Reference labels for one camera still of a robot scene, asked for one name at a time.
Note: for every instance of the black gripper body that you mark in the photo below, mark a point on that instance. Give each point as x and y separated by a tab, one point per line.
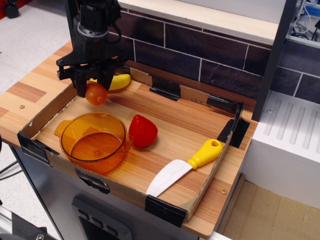
91	53

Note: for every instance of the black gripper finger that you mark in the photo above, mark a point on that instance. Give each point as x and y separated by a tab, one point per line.
105	77
80	84

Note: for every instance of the orange transparent plastic pot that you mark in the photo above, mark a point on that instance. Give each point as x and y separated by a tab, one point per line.
96	141

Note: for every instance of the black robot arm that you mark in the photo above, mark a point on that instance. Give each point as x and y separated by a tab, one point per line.
95	15

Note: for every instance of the cardboard fence with black tape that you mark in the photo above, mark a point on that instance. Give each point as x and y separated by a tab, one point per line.
186	113

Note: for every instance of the yellow toy banana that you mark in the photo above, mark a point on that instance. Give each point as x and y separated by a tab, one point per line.
118	83

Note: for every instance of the red toy strawberry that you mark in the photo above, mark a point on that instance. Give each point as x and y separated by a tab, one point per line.
143	131

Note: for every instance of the yellow white toy knife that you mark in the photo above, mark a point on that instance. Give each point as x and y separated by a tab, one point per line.
176	169

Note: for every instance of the grey oven control panel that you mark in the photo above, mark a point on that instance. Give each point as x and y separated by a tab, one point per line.
98	225

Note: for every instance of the light wooden shelf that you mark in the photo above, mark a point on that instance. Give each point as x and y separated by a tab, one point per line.
206	18

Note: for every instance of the white sink drainboard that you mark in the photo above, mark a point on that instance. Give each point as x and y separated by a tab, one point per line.
284	154

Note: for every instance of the dark grey upright post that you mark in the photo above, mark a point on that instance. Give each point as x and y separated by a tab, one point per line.
276	54

